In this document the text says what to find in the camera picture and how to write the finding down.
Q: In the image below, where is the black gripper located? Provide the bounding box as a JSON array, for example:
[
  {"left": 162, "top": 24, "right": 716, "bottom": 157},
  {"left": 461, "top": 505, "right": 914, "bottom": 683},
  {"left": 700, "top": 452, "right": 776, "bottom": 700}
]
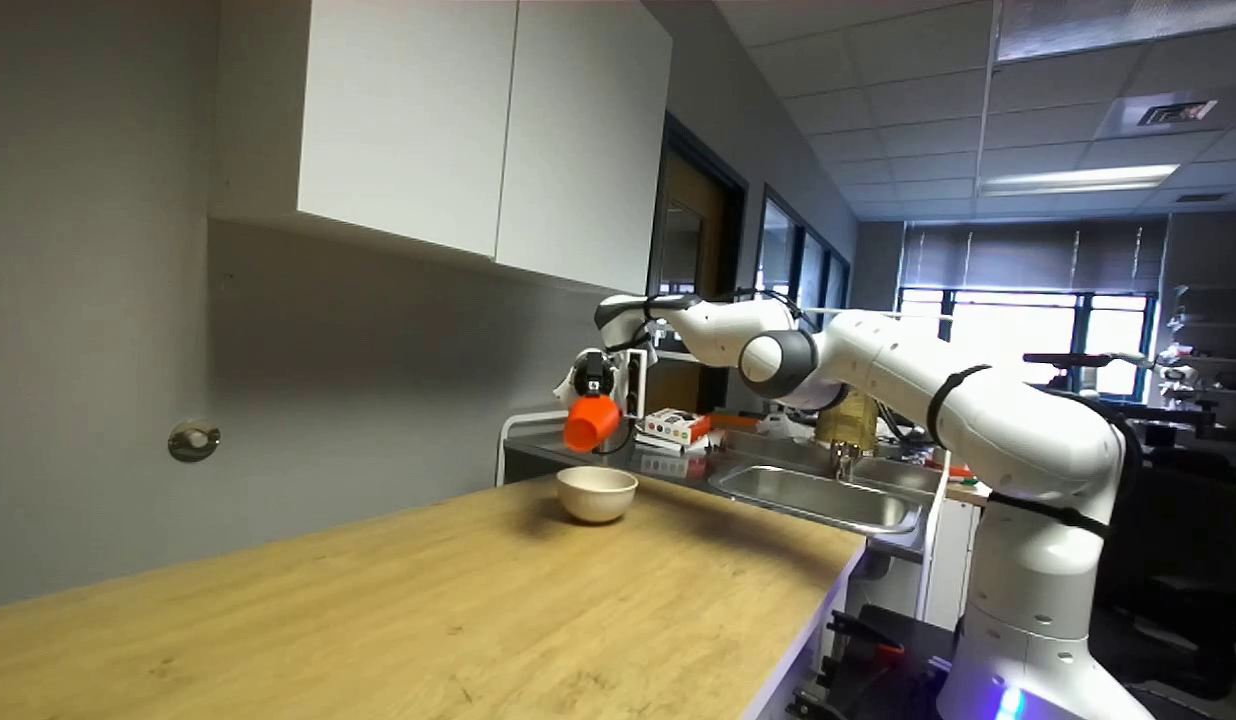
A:
[{"left": 551, "top": 348, "right": 616, "bottom": 403}]

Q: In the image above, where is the red plastic cup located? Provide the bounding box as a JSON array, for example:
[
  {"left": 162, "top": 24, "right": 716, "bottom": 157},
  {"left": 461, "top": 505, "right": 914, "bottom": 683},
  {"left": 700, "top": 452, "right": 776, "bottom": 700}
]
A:
[{"left": 563, "top": 395, "right": 619, "bottom": 452}]

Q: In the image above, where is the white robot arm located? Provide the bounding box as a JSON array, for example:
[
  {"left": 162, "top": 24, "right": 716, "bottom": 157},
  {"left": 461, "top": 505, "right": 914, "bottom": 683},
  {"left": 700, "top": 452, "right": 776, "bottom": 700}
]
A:
[{"left": 556, "top": 296, "right": 1153, "bottom": 720}]

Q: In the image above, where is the white ceramic bowl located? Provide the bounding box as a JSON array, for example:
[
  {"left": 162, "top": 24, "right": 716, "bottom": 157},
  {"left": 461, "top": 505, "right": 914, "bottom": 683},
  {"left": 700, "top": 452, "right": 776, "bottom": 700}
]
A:
[{"left": 556, "top": 464, "right": 639, "bottom": 525}]

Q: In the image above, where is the red white box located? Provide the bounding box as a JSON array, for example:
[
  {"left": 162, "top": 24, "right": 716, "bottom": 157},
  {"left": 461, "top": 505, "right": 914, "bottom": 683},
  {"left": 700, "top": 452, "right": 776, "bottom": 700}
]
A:
[{"left": 635, "top": 407, "right": 714, "bottom": 452}]

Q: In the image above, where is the stainless steel sink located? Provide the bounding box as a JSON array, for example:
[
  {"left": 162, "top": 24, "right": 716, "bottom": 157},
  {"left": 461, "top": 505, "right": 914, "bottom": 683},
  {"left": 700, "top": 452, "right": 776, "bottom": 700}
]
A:
[{"left": 716, "top": 464, "right": 919, "bottom": 535}]

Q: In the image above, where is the white wire dish rack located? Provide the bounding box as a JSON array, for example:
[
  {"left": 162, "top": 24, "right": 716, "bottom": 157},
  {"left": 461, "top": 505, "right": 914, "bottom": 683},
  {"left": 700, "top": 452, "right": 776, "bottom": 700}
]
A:
[{"left": 492, "top": 296, "right": 968, "bottom": 562}]

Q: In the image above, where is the white wall cabinet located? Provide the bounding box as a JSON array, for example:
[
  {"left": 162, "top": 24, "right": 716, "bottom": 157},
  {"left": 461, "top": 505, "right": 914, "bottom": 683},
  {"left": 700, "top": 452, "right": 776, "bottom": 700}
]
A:
[{"left": 213, "top": 0, "right": 672, "bottom": 291}]

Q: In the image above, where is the round metal wall fitting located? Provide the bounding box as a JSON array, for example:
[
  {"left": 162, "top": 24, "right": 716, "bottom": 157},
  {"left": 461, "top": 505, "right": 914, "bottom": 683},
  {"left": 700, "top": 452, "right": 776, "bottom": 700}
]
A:
[{"left": 167, "top": 423, "right": 224, "bottom": 464}]

